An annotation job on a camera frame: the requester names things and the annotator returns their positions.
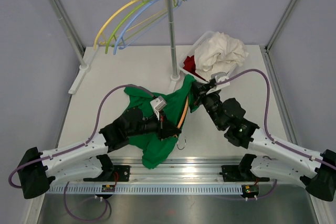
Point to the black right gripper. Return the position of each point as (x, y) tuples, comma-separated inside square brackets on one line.
[(200, 89)]

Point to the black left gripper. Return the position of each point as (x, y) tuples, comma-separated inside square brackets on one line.
[(165, 129)]

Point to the orange hanger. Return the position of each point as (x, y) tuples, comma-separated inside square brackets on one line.
[(182, 119)]

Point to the green t shirt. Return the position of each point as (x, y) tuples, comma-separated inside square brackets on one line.
[(154, 150)]

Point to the red t shirt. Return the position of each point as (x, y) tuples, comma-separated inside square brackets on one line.
[(190, 66)]

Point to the beige t shirt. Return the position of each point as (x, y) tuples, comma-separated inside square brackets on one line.
[(219, 53)]

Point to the lime green hanger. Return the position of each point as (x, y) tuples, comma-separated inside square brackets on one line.
[(101, 39)]

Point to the light blue plastic hanger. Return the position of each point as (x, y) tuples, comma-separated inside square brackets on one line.
[(141, 16)]

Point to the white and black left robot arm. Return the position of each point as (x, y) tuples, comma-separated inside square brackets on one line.
[(110, 138)]

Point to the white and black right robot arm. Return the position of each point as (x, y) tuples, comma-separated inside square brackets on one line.
[(228, 116)]

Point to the white plastic basket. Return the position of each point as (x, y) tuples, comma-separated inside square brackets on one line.
[(190, 52)]

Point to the silver clothes rack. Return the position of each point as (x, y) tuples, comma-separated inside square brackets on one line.
[(86, 59)]

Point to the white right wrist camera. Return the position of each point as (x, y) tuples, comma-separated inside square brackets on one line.
[(217, 82)]

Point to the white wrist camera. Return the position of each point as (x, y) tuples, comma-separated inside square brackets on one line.
[(217, 82), (158, 105)]

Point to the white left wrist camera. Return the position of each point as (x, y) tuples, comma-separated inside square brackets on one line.
[(158, 105)]

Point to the aluminium frame rail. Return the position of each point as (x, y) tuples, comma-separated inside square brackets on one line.
[(173, 169)]

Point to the white slotted cable duct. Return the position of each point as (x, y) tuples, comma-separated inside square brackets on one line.
[(147, 189)]

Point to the aluminium corner post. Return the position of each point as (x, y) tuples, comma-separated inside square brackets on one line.
[(279, 27)]

